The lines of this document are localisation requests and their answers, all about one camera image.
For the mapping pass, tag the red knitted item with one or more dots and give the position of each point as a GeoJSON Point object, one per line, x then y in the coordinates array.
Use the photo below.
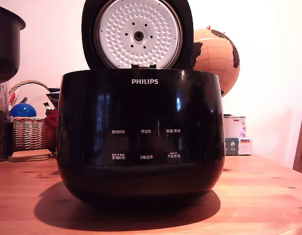
{"type": "Point", "coordinates": [52, 122]}

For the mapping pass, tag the dark cooking pot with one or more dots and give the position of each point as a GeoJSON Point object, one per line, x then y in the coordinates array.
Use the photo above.
{"type": "Point", "coordinates": [6, 44]}

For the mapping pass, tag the red and white paper flag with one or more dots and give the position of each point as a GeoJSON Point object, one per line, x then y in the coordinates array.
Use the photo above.
{"type": "Point", "coordinates": [13, 96]}

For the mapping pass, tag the white cardboard box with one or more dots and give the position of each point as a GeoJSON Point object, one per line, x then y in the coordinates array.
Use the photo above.
{"type": "Point", "coordinates": [234, 126]}

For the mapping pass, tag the blue ball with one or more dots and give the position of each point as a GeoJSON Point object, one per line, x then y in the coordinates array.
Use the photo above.
{"type": "Point", "coordinates": [23, 110]}

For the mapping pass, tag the stack of cork coasters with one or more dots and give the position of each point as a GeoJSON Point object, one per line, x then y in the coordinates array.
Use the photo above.
{"type": "Point", "coordinates": [29, 155]}

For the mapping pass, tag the black rice cooker lid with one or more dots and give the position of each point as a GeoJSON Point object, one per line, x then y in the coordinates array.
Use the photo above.
{"type": "Point", "coordinates": [138, 34]}

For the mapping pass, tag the cork world globe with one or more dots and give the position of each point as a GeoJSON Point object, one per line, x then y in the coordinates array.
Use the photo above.
{"type": "Point", "coordinates": [214, 58]}

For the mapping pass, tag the wooden chair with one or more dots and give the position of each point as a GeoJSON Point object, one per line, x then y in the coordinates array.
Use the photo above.
{"type": "Point", "coordinates": [301, 147]}

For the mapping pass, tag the green and white flat box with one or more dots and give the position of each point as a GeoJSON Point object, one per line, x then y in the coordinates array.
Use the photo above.
{"type": "Point", "coordinates": [238, 145]}

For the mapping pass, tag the black white dotted paper item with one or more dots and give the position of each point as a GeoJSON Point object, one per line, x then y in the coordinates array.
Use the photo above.
{"type": "Point", "coordinates": [54, 98]}

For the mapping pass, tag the glass jar with coffee beans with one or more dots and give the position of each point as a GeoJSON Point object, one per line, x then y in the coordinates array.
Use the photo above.
{"type": "Point", "coordinates": [0, 132]}

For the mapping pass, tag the black Philips rice cooker body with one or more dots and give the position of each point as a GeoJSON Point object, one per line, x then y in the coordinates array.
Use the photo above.
{"type": "Point", "coordinates": [141, 110]}

